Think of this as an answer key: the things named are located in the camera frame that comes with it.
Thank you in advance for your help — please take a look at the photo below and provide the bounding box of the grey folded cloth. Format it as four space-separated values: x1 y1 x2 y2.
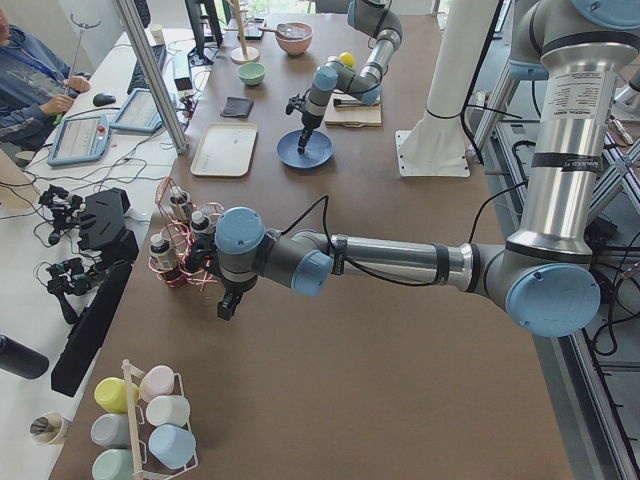
220 96 254 118

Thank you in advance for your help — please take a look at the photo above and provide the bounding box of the aluminium frame post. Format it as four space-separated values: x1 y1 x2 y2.
115 0 188 154

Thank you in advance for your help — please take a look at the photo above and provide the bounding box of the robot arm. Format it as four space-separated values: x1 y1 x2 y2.
286 1 403 154
160 14 523 344

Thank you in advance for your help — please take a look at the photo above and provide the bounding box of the copper wire bottle rack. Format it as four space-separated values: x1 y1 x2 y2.
148 177 224 291

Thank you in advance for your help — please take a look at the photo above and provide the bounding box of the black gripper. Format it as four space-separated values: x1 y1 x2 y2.
285 95 323 153
184 234 257 321

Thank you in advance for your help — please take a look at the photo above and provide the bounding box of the dark drink bottle middle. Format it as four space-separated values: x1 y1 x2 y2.
190 210 215 241

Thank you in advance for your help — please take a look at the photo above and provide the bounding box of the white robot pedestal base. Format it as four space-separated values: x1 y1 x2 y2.
396 0 501 177

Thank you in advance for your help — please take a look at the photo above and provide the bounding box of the dark drink bottle right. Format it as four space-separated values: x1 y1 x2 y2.
149 233 186 288

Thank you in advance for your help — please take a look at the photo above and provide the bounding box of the yellow lemon lower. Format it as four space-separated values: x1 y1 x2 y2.
338 51 355 69

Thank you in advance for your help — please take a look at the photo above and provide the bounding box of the steel muddler black tip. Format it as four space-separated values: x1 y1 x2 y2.
333 98 366 108

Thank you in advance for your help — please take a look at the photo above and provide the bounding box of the wooden glass stand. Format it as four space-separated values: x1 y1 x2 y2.
226 0 260 65

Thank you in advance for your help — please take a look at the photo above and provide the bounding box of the teach pendant far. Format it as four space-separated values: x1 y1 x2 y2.
110 88 162 134

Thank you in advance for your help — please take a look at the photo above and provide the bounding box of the paper cup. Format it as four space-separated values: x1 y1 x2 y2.
29 412 71 445

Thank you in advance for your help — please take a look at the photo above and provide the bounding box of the seated person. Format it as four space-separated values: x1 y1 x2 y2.
1 15 90 151

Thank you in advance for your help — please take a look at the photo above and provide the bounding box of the black keyboard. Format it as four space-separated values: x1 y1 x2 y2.
126 44 167 96

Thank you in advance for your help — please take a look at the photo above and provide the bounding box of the wooden cutting board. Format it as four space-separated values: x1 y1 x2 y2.
324 93 382 127

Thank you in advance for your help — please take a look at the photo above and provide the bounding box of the cup rack with cups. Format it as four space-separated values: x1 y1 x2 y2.
91 359 199 479

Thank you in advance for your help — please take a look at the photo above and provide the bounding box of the pink bowl of ice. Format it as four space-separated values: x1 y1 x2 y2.
276 22 313 56

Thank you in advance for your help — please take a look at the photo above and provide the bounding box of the green bowl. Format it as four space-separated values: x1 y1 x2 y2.
237 62 266 87

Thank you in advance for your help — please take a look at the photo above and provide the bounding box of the dark drink bottle top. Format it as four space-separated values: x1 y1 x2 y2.
169 185 193 222

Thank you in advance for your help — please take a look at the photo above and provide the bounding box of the teach pendant near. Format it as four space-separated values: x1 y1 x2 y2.
47 115 110 167

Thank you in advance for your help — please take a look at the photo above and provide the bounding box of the blue plate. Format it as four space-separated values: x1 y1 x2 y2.
276 130 334 170

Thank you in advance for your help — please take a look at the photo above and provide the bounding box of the cream rabbit tray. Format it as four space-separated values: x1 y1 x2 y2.
190 122 258 178

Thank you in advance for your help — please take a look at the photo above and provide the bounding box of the teach pendant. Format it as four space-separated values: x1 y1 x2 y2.
47 115 110 167
110 88 162 134

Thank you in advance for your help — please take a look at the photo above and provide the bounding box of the dark drink bottle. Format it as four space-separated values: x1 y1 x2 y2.
169 185 193 222
190 210 215 241
149 233 186 288

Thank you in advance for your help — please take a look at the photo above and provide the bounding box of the black computer mouse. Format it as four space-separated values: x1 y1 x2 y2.
92 93 116 107

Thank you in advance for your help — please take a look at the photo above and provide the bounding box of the black thermos bottle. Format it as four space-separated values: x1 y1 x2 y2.
1 335 49 380

